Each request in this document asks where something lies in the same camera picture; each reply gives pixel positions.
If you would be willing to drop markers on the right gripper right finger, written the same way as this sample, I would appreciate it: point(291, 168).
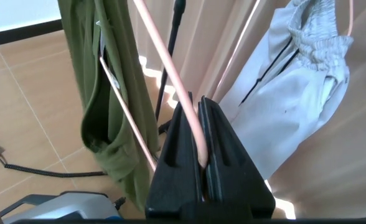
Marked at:
point(239, 180)

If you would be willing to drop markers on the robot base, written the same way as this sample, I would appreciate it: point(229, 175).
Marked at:
point(61, 208)

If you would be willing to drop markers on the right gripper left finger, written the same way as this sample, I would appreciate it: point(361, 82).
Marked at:
point(173, 180)

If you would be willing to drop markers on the pale grey shorts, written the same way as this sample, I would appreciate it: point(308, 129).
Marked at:
point(289, 118)

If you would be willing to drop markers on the black clothes rack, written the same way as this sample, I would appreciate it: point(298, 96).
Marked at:
point(170, 46)

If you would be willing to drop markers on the green garment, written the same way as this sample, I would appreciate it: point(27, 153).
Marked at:
point(120, 93)

